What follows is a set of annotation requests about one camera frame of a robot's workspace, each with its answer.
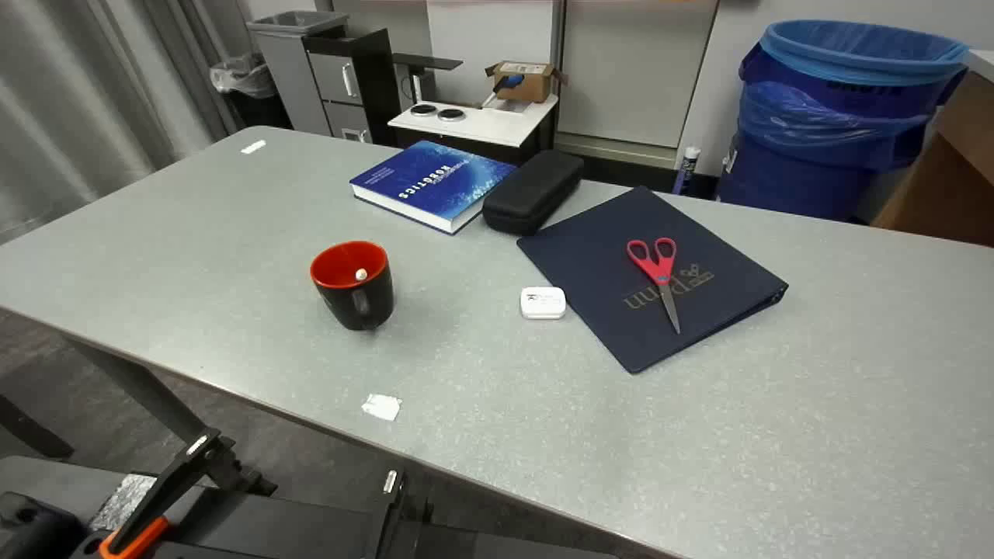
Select black mug red inside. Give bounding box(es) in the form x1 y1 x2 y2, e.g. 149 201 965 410
308 240 398 336

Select small white earbud case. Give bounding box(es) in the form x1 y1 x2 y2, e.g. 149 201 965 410
518 283 568 324

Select black zip case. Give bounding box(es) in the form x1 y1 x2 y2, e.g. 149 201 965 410
479 147 587 240

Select blue hardcover book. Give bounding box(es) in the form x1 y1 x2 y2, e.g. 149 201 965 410
349 136 518 240

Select dark navy folder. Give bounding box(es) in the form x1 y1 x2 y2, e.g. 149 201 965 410
516 184 792 378

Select white platform with holes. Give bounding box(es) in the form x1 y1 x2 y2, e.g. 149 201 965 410
385 91 563 154

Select open cardboard box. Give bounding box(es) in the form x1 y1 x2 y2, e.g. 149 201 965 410
482 57 563 109

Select grey filing cabinet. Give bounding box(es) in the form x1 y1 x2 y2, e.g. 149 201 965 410
246 11 350 139

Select waste bin with clear bag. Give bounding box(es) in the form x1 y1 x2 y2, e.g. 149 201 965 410
207 53 278 132

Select blue trash bin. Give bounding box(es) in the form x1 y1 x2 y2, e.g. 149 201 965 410
715 16 976 224

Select grey curtain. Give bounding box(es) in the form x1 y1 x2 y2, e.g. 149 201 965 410
0 0 259 250

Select red handled scissors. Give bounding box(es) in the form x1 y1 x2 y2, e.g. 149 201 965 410
620 232 686 338

